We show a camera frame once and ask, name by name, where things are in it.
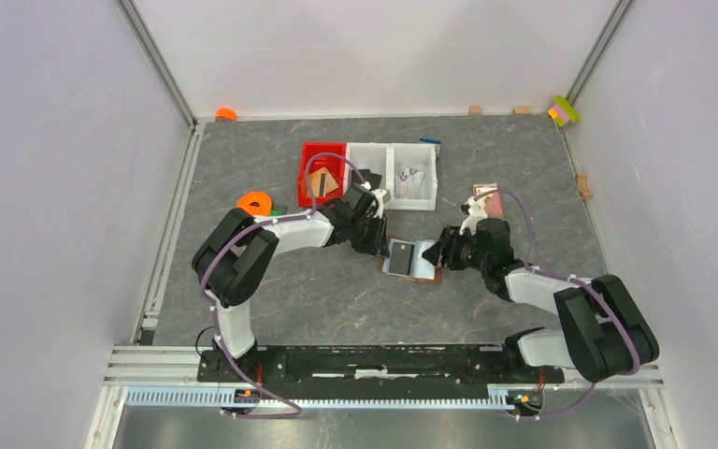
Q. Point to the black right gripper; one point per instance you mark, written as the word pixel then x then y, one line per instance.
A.
pixel 444 251

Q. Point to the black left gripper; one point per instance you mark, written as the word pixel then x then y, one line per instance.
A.
pixel 378 245

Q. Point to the dark grey credit card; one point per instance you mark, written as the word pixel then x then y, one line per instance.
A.
pixel 400 260

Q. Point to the brown leather card holder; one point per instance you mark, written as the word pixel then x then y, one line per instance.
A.
pixel 422 271

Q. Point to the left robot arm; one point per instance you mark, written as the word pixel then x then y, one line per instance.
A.
pixel 233 260

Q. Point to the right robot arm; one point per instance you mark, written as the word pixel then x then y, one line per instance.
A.
pixel 602 332

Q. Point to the black card in bin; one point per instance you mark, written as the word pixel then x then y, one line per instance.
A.
pixel 375 180

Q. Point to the playing card box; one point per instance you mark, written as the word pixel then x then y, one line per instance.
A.
pixel 492 202

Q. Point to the cards in red bin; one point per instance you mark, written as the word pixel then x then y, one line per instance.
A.
pixel 323 183

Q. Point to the cards in white bin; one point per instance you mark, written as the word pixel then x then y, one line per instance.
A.
pixel 409 183

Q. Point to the red plastic bin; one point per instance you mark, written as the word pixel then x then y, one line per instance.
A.
pixel 335 165

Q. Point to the white plastic bin left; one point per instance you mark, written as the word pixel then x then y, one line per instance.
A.
pixel 372 156

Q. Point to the white plastic bin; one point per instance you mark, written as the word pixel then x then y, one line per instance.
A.
pixel 420 156
pixel 372 156

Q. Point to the white plastic bin right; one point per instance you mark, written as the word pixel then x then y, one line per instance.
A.
pixel 420 156

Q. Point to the orange tape dispenser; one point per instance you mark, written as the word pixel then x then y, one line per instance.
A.
pixel 256 203

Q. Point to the wooden arch block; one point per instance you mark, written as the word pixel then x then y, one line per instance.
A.
pixel 583 186

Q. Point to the wooden block left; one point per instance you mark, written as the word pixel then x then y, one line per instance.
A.
pixel 475 110

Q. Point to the colourful toy block stack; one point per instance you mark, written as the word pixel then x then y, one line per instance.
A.
pixel 562 112

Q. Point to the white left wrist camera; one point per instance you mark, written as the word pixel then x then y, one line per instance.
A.
pixel 378 203

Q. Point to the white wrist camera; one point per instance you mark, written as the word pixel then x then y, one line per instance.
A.
pixel 474 210
pixel 378 203

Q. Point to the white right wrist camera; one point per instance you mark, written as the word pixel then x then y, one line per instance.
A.
pixel 474 210

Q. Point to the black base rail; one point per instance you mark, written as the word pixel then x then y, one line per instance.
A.
pixel 451 371

